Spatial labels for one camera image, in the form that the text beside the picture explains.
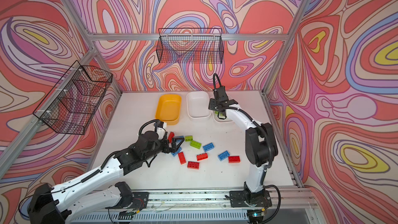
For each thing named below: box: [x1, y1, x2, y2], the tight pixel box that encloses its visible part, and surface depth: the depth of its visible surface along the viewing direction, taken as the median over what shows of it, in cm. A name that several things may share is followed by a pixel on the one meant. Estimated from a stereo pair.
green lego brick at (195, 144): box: [189, 140, 202, 150], surface depth 93 cm
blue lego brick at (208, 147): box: [202, 142, 215, 152], surface depth 92 cm
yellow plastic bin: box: [154, 93, 182, 125], surface depth 110 cm
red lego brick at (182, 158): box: [178, 151, 187, 165], surface depth 88 cm
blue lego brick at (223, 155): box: [217, 150, 231, 162], surface depth 88 cm
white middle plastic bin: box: [186, 91, 212, 119], surface depth 110 cm
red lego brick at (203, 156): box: [196, 152, 208, 162], surface depth 88 cm
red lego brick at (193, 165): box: [187, 161, 200, 170], surface depth 85 cm
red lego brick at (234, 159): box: [228, 155, 241, 163], surface depth 87 cm
